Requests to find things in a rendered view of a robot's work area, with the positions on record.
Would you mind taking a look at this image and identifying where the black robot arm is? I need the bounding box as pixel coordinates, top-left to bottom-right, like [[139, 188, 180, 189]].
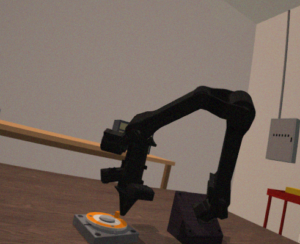
[[100, 86, 255, 224]]

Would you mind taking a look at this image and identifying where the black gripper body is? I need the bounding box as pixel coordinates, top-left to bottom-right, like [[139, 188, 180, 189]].
[[117, 157, 155, 201]]

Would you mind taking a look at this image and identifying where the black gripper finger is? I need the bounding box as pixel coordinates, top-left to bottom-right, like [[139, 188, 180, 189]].
[[114, 186, 125, 209], [119, 190, 137, 216]]

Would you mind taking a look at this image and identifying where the orange round plate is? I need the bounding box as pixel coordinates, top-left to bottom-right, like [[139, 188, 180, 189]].
[[86, 211, 127, 231]]

